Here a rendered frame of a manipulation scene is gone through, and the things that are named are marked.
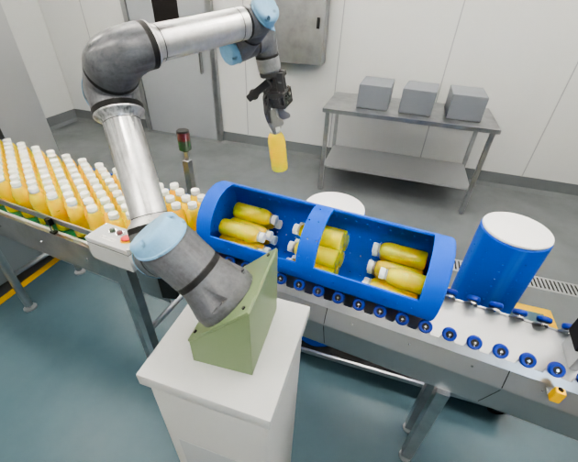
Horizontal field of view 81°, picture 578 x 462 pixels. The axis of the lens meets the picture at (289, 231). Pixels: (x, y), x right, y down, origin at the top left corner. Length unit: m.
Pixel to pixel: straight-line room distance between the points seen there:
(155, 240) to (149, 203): 0.18
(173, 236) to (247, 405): 0.38
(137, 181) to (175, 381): 0.46
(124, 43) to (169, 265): 0.45
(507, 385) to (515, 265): 0.55
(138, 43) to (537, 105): 4.13
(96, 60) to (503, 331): 1.40
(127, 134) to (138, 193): 0.14
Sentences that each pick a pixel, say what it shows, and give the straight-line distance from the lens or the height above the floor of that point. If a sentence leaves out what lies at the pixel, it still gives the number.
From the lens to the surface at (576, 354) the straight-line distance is 1.40.
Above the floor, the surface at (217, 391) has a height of 1.15.
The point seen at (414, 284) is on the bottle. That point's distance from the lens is 1.15.
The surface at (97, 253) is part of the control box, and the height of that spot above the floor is 1.03.
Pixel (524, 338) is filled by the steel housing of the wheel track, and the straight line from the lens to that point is 1.42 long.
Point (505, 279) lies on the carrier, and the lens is 1.75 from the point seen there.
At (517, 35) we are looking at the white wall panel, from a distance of 4.33.
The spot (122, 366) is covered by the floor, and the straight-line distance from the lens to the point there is 2.36.
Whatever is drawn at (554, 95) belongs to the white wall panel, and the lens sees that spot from 4.55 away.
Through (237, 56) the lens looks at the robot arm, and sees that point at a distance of 1.09.
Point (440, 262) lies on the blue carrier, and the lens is 1.09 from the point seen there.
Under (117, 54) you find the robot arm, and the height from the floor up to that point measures 1.74.
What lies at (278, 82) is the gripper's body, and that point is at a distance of 1.21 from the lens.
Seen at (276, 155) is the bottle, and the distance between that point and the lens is 1.32.
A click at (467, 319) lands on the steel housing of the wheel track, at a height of 0.93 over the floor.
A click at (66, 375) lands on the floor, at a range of 2.47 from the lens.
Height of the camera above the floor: 1.86
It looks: 36 degrees down
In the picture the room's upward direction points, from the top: 2 degrees clockwise
